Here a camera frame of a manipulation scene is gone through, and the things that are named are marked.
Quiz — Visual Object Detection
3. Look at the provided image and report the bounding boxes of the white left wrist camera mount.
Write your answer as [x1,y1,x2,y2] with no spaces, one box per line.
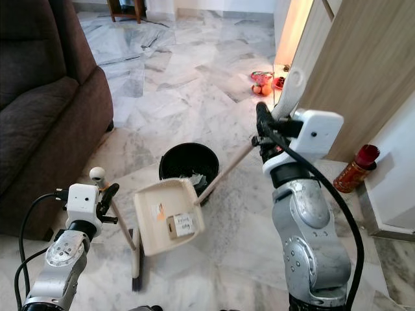
[66,183,102,223]

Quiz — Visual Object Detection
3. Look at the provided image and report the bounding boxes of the beige long-handled dustpan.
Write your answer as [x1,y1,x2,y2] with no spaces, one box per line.
[134,67,307,258]

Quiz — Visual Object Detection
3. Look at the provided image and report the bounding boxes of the black round waste bin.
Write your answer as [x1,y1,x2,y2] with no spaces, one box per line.
[159,143,220,205]

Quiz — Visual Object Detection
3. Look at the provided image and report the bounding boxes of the red bottle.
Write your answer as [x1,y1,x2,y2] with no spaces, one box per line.
[333,144,380,194]

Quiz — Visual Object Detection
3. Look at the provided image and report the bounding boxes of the small printed cardboard box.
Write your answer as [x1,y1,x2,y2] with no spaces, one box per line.
[167,213,198,240]

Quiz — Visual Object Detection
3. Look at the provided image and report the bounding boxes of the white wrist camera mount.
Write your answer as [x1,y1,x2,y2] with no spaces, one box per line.
[263,109,344,174]
[66,183,102,223]

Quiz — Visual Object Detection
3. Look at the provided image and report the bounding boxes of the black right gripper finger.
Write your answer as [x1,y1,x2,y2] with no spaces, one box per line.
[255,102,275,135]

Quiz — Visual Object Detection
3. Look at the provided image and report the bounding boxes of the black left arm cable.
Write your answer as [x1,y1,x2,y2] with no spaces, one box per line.
[14,190,69,311]

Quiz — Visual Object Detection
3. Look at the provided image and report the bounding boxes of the cream broom with purple bristles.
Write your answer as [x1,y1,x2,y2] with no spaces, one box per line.
[89,167,145,292]

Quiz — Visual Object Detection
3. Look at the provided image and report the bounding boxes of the light wooden cabinet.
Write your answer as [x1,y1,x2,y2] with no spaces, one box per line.
[272,0,415,163]

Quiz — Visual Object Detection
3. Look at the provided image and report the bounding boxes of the dark brown sofa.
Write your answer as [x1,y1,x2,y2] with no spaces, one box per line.
[0,0,114,240]

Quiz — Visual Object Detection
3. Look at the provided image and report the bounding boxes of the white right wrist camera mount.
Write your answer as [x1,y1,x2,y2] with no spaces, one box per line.
[263,109,344,174]

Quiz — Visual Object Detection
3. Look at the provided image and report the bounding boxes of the brown wooden stool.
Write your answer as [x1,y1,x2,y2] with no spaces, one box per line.
[107,0,148,23]

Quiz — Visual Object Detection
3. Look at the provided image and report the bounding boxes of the red bowl with oranges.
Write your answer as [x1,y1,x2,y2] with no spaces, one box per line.
[251,70,287,97]

